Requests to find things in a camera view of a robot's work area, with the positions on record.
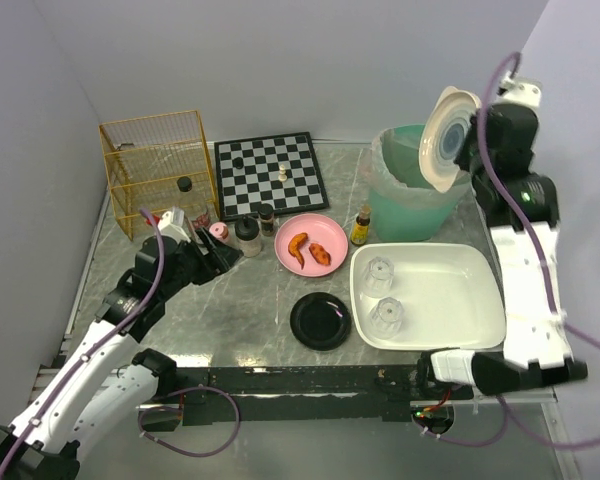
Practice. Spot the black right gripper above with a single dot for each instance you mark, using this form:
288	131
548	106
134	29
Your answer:
469	150

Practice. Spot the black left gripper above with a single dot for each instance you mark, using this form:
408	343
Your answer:
206	255

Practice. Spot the clear vinegar bottle red label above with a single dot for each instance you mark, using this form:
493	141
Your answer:
193	204

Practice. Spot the beige bowl with handles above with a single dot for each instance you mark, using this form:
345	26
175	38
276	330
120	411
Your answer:
443	137

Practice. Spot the pink plate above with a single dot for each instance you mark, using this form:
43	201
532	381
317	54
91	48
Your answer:
321	230

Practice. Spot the black plate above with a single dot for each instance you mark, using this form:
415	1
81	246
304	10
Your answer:
320	321

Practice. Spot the clear drinking glass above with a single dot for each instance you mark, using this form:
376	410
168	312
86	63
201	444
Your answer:
378	277

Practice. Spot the clear faceted glass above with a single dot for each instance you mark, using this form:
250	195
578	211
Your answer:
387	318

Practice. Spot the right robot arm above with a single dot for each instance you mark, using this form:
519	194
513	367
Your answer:
521	214

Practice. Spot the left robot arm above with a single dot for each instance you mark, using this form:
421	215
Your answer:
108	374

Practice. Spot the pink lid spice jar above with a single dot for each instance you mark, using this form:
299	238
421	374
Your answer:
220	231

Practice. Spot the black lid seasoning jar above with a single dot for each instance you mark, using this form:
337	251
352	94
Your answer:
247	234

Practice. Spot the small dark pepper shaker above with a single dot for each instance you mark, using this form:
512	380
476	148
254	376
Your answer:
266	216

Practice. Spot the orange chicken wing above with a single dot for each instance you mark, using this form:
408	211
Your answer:
295	245

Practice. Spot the black chess pawn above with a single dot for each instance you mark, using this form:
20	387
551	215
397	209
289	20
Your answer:
238	163

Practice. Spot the red fried chicken piece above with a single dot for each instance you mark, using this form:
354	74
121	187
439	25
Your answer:
320	254

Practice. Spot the white chess pawn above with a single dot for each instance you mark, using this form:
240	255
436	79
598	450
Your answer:
282	176

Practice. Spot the black white chessboard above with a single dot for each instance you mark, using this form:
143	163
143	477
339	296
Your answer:
241	191

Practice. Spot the clear trash bag liner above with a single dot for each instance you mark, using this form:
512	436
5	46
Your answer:
393	171

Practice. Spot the green plastic trash bin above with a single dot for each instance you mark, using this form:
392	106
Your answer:
394	223

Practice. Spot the yellow label sauce bottle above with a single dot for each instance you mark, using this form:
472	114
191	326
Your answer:
360	228

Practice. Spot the white plastic tray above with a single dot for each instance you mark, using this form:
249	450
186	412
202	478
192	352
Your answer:
449	293

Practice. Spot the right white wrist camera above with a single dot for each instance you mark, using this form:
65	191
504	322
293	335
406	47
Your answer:
520	90

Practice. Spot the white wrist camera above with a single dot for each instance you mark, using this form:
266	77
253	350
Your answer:
172	225
520	90

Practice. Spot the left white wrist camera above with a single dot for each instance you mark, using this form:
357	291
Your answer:
172	225

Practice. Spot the yellow wire basket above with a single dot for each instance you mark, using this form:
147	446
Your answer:
144	157

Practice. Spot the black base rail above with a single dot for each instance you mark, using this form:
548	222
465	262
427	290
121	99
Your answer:
291	393

